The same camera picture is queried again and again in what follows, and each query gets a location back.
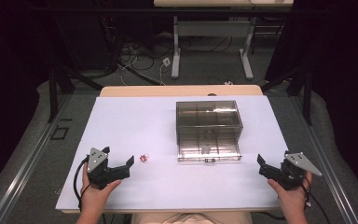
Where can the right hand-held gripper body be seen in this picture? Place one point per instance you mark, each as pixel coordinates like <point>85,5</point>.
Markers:
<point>287,175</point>

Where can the black metal stand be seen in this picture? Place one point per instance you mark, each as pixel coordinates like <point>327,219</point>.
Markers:
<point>53,93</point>
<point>306,93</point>

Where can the small pink white trinket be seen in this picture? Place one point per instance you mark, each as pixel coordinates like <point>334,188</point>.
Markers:
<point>144,158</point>

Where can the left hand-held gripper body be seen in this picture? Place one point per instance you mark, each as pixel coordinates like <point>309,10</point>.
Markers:
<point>98,169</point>

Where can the person's lap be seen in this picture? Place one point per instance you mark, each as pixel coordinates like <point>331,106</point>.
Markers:
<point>192,218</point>

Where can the person's right hand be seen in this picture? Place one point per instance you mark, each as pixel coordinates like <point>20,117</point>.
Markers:
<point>293,199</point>

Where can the white table mat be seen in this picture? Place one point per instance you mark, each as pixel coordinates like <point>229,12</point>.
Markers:
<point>143,124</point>

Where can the white desk with metal legs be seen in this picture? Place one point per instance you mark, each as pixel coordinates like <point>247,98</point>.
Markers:
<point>211,28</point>

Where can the person's left hand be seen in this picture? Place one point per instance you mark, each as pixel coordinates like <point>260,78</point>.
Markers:
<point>94,197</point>

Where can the clear plastic drawer box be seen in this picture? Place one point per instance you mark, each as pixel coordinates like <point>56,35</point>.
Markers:
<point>209,130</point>

